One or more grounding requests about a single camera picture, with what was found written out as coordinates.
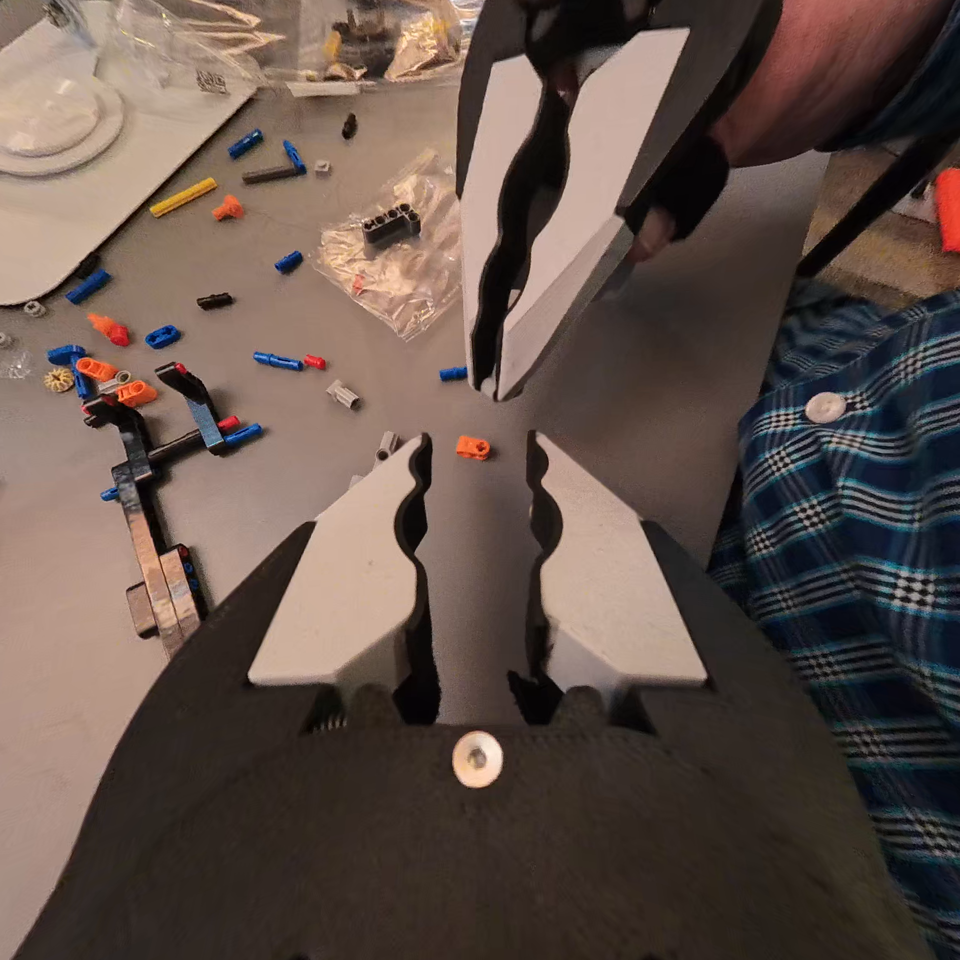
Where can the person's right hand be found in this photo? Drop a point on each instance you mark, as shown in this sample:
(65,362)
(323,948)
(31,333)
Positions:
(825,75)

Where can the dark grey lego angle beam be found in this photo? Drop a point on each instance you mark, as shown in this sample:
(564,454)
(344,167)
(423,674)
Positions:
(390,226)

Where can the black lego frame assembly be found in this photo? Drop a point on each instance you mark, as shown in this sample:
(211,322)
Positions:
(142,525)

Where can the long blue lego pin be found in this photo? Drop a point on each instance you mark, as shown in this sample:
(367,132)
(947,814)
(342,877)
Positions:
(295,157)
(277,361)

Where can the black lego pin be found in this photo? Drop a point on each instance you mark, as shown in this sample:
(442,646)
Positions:
(214,301)
(349,126)
(88,262)

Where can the dark grey lego axle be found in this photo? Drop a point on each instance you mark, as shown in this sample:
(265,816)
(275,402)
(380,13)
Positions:
(266,175)

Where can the tan lego gear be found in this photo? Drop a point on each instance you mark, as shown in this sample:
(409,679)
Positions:
(58,379)

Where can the clear bag of lego parts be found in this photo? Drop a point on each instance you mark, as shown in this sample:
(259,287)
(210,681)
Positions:
(375,45)

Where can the blue oval lego liftarm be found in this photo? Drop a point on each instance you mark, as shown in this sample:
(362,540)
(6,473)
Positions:
(163,337)

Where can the small clear plastic bag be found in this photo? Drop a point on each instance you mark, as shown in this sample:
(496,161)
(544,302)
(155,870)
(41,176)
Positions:
(420,277)

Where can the person's right forearm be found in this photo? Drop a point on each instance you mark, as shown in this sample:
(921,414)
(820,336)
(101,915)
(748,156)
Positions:
(930,90)

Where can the blue plaid shirt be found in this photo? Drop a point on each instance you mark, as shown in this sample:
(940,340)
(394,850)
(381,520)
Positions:
(862,525)

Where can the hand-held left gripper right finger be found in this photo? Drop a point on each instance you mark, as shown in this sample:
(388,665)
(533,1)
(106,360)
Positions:
(615,600)

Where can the yellow lego axle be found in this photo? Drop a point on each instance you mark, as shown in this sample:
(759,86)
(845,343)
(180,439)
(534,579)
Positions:
(184,197)

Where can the small grey lego connector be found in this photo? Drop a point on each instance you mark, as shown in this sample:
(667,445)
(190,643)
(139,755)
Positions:
(343,394)

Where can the orange lego axle connector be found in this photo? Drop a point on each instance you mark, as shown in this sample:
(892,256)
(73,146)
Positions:
(103,324)
(227,208)

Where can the black metal leg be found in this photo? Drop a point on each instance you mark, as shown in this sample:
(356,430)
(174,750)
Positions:
(862,217)

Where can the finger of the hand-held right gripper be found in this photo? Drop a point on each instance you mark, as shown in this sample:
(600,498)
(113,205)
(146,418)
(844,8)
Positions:
(592,195)
(487,165)

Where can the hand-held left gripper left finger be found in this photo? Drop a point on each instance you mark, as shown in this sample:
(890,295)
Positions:
(337,600)

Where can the clear lego piece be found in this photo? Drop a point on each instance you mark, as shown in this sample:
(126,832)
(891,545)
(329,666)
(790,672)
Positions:
(15,367)

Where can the grey connector with black pin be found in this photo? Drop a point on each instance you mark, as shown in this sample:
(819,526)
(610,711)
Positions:
(386,445)

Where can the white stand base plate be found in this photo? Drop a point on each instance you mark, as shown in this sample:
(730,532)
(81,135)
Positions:
(75,225)

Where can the clear printed plastic bag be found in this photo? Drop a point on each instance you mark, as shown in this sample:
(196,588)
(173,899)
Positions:
(187,45)

